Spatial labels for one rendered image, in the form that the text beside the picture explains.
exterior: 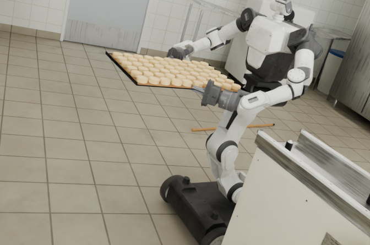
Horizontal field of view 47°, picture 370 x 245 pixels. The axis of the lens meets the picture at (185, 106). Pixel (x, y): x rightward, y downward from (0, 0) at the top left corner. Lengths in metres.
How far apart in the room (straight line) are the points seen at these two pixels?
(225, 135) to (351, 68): 4.04
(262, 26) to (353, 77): 3.99
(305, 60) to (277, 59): 0.24
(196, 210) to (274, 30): 1.12
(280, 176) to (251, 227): 0.31
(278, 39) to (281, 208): 0.85
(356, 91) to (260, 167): 4.27
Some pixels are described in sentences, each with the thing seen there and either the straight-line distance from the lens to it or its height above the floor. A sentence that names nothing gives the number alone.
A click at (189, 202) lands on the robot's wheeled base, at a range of 2.61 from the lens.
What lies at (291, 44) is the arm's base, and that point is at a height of 1.27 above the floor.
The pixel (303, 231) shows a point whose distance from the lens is 1.83.
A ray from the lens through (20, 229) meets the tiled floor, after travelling 2.49.
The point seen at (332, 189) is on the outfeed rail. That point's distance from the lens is 1.72.
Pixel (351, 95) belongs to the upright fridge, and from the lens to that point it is 6.17.
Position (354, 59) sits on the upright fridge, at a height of 0.76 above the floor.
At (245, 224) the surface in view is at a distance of 2.06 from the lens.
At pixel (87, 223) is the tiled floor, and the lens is 2.57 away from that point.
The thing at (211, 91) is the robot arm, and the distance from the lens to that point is 1.90.
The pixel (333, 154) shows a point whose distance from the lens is 2.06.
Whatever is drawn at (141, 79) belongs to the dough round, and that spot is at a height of 1.01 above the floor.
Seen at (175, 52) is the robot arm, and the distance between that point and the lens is 2.31.
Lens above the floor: 1.58
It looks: 20 degrees down
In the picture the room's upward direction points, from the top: 16 degrees clockwise
